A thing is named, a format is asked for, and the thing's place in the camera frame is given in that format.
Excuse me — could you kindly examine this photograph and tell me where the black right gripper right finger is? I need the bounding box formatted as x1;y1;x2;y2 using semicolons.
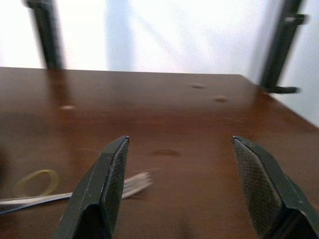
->
231;135;319;239

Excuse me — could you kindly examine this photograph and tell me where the silver metal fork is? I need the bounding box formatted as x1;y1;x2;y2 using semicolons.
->
0;171;153;215

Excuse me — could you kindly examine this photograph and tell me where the black metal shelf post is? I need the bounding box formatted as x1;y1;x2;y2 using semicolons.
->
259;0;309;95
23;0;66;70

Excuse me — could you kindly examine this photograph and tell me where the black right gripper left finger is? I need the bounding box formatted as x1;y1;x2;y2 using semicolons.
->
52;135;130;239

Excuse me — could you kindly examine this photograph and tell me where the yellow rubber band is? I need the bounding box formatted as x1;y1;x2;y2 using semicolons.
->
13;169;61;197

